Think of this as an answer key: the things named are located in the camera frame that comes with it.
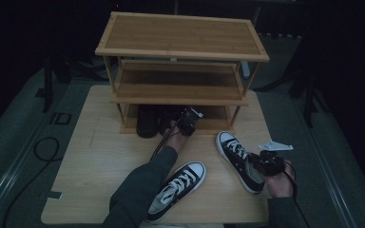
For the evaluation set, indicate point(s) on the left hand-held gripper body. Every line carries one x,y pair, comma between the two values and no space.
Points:
187,123

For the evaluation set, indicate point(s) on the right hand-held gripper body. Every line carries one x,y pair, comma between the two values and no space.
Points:
269,163

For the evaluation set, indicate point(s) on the black shoe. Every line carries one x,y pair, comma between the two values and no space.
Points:
168,118
147,123

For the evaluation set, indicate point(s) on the black white canvas sneaker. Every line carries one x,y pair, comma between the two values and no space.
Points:
177,186
234,152

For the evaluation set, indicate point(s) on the wooden shoe rack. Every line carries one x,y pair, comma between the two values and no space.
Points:
180,34

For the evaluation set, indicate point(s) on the person's left hand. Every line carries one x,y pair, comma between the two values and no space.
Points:
177,141

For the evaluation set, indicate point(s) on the person's right hand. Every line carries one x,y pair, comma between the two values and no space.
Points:
278,186

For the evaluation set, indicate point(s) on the black metal stand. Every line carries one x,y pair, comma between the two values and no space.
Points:
47,88
309,101

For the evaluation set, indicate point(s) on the black tape strip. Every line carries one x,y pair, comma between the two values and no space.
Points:
54,195

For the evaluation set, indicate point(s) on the white post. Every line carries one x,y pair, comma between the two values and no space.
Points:
245,70

